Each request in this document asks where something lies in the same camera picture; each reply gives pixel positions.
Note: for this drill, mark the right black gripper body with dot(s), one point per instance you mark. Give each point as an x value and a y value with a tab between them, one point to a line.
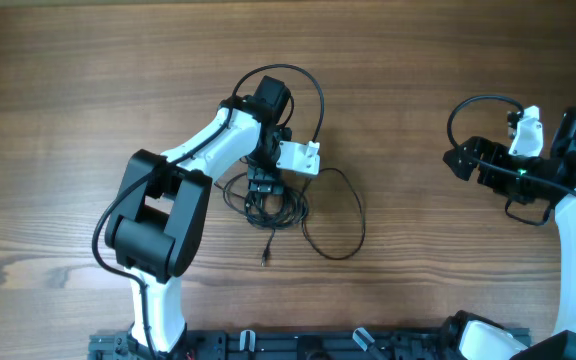
510	185

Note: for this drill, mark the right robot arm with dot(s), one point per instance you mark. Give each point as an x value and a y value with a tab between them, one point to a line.
552	179

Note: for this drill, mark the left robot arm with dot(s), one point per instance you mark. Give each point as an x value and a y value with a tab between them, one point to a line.
155	224

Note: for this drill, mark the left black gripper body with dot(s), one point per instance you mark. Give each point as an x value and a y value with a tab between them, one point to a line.
261	167

